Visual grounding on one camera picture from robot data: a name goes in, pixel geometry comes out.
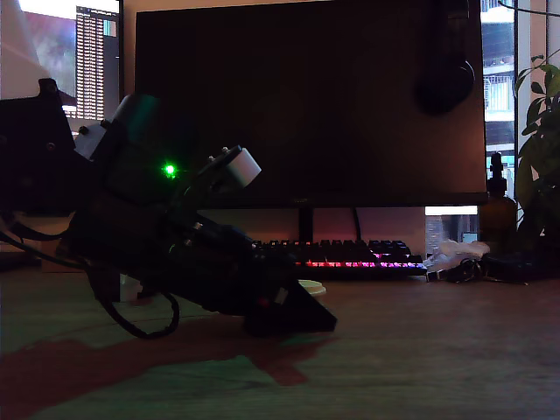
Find window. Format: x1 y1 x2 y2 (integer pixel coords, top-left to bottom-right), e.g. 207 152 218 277
424 0 560 246

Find black monitor stand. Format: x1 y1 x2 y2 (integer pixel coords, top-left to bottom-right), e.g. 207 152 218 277
298 207 315 244

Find black headphones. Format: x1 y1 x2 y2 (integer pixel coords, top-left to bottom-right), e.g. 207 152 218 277
414 0 477 116

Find large dark computer monitor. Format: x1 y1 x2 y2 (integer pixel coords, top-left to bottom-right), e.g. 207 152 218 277
132 0 489 211

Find cream coffee capsule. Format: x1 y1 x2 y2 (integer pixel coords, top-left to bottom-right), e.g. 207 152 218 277
299 279 327 298

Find rainbow backlit black keyboard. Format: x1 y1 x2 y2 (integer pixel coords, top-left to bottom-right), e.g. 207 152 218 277
251 239 429 281

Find bunch of keys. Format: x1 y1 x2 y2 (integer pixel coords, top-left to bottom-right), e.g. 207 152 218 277
426 257 487 284

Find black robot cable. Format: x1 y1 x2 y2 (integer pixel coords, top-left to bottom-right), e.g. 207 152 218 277
85 262 181 340

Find green leafy plant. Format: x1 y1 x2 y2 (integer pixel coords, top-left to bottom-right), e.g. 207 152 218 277
514 54 560 255

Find white crumpled tissue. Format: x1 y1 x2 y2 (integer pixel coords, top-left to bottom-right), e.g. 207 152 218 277
422 240 492 273

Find amber dropper bottle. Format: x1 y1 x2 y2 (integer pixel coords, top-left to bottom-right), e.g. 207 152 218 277
479 151 519 253

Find black pouch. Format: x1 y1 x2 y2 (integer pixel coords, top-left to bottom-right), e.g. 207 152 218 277
480 251 543 284

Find lit computer monitor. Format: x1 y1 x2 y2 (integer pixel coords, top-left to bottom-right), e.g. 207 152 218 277
0 0 127 122

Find pale grey camera box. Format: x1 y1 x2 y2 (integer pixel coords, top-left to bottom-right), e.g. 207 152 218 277
192 144 263 196

